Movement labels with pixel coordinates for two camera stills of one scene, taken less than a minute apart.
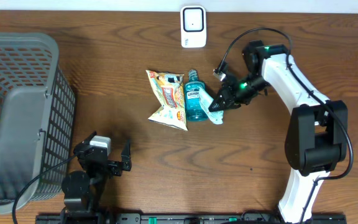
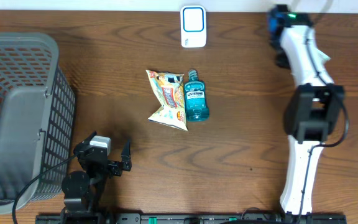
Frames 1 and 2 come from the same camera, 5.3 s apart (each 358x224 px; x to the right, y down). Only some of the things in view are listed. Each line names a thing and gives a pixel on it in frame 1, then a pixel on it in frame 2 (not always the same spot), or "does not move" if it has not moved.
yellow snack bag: [169, 88] does not move
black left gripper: [115, 168] does not move
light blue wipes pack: [216, 117] to [319, 59]
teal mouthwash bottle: [193, 109] does not move
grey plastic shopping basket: [27, 121] does not move
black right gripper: [225, 91] to [279, 63]
